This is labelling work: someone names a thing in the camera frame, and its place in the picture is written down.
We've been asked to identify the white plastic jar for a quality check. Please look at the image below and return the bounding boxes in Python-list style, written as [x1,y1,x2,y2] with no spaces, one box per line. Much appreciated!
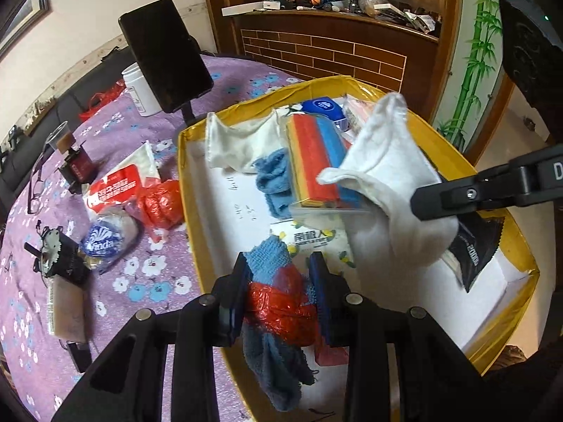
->
[121,62,163,117]

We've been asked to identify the blue sock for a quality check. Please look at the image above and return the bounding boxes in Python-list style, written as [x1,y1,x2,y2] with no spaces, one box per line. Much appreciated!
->
[255,147,295,219]

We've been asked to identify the wooden cabinet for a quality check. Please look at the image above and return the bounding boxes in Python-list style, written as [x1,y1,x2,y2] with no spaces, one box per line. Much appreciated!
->
[198,0,467,150]

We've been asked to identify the black gadget with white gear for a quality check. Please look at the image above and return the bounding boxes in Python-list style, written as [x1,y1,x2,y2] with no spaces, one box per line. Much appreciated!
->
[24,224,91,280]

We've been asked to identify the dark sofa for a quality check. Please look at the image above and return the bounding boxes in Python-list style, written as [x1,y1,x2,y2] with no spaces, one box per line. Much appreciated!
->
[0,59,137,216]

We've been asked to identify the yellow cardboard box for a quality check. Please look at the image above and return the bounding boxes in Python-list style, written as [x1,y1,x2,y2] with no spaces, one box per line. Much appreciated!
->
[176,75,541,422]

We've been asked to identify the blue and white wipes pack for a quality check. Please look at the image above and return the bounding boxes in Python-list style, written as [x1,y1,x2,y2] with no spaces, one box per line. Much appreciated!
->
[79,211,141,273]

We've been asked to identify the blue tissue pack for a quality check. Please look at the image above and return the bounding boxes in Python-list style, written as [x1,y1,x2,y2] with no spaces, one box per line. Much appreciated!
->
[301,97,348,124]

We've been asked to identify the red and black box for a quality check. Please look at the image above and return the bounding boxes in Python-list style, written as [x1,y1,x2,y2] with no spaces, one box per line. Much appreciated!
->
[59,147,97,194]

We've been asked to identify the black snack packet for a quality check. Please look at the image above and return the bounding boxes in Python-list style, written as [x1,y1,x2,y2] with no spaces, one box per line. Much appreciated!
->
[446,211,504,293]

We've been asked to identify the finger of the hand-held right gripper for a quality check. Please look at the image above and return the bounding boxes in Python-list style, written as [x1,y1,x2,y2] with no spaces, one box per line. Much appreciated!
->
[411,162,524,223]

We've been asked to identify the crumpled red plastic bag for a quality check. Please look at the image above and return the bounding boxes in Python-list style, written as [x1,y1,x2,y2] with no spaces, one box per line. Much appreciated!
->
[132,180,188,242]

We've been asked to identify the white towel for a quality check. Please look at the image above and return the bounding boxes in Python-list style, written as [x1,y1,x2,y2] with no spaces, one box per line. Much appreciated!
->
[317,92,460,269]

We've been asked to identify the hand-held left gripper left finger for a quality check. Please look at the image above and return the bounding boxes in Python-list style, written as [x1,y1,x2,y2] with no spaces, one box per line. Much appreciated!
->
[50,252,253,422]

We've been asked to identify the blue terry cloth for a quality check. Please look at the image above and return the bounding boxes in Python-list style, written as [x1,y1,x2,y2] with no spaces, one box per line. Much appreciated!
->
[240,235,324,411]

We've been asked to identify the purple floral tablecloth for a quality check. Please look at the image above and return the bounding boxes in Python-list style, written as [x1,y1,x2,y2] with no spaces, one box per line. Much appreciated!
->
[0,53,309,422]

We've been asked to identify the multicolour sponge pack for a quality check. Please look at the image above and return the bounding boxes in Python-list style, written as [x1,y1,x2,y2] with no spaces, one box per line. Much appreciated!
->
[284,112,370,216]

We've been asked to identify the pink plastic packet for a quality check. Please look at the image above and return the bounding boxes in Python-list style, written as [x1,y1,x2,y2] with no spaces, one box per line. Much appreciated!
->
[341,94,379,133]

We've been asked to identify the red and white tissue pack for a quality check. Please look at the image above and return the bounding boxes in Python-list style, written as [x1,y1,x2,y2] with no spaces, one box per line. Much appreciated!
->
[83,162,148,223]

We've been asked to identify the white tissue sheet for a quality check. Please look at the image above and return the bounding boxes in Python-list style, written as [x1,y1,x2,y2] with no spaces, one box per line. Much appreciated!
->
[136,141,164,182]

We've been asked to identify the bamboo wall painting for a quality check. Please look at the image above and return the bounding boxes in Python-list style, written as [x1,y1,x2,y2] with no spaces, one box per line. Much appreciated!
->
[433,0,506,150]

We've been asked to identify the black phone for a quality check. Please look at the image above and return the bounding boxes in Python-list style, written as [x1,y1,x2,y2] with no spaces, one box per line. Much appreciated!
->
[119,0,215,114]

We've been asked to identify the black phone stand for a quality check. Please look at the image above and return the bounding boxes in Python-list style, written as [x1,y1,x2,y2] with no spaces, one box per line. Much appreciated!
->
[180,101,207,128]

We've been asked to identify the clear plastic cup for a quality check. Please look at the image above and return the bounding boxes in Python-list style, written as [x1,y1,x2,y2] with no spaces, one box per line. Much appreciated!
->
[44,122,73,152]

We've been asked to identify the pale pink packet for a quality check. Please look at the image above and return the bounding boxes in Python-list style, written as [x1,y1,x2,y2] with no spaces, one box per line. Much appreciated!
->
[46,277,89,344]

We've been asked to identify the floral print tissue pack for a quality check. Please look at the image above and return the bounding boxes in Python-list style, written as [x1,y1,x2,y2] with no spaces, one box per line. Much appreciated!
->
[270,217,357,273]

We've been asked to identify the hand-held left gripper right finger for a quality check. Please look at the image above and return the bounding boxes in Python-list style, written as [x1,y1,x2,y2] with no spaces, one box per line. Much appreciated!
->
[308,250,502,422]

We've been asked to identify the red plastic wrap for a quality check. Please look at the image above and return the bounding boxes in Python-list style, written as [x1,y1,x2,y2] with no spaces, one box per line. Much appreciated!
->
[244,268,350,366]

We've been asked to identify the black device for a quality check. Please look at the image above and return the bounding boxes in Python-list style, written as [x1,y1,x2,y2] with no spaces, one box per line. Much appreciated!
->
[66,340,93,374]

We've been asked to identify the white flat tray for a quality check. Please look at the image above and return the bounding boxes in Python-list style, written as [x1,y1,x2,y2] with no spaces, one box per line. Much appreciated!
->
[221,1,282,17]

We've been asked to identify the black eyeglasses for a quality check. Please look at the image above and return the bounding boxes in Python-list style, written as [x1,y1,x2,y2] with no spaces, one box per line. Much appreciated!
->
[26,145,58,214]

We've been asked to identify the framed painting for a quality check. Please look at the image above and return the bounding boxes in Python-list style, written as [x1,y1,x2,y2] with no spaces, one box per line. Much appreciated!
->
[0,0,49,53]

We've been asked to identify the white small boxes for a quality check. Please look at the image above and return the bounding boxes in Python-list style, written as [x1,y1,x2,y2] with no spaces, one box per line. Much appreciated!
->
[374,4,441,36]

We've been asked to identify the white towel cloth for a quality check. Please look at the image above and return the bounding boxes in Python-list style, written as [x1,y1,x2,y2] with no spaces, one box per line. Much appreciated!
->
[206,110,289,174]

